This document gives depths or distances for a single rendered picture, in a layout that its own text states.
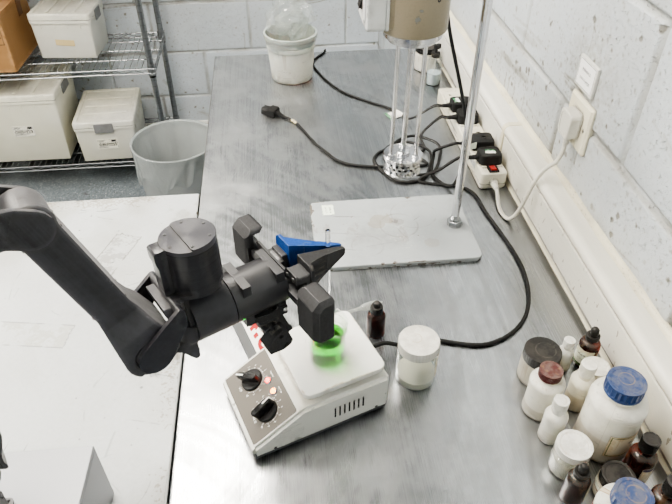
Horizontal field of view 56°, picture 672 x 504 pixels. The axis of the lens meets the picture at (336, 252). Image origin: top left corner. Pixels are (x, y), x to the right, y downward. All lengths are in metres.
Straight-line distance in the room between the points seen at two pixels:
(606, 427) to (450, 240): 0.47
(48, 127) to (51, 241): 2.49
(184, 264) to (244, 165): 0.80
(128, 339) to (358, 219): 0.67
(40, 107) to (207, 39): 0.81
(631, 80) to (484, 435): 0.55
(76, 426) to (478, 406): 0.56
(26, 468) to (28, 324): 0.37
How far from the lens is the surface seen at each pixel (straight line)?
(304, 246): 0.73
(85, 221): 1.32
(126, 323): 0.63
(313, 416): 0.85
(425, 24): 0.96
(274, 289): 0.69
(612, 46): 1.09
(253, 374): 0.87
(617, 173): 1.06
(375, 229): 1.19
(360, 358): 0.86
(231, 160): 1.43
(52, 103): 2.97
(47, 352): 1.08
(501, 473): 0.89
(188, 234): 0.63
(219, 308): 0.67
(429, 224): 1.22
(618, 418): 0.86
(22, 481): 0.81
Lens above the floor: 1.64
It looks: 40 degrees down
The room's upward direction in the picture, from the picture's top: straight up
